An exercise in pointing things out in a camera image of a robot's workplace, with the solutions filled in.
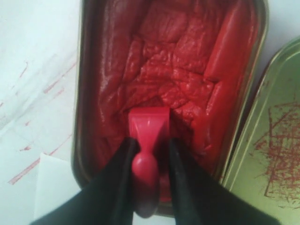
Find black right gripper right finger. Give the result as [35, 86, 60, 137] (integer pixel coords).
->
[169, 138, 279, 225]

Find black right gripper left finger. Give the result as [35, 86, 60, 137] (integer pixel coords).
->
[33, 137, 138, 225]

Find red plastic stamp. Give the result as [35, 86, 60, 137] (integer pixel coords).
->
[128, 107, 170, 218]

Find red ink paste tin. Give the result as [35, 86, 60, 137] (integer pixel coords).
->
[71, 0, 269, 216]

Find white paper sheet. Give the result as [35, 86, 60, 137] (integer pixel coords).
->
[34, 154, 80, 219]

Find gold tin lid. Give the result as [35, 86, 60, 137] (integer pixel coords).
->
[223, 38, 300, 210]

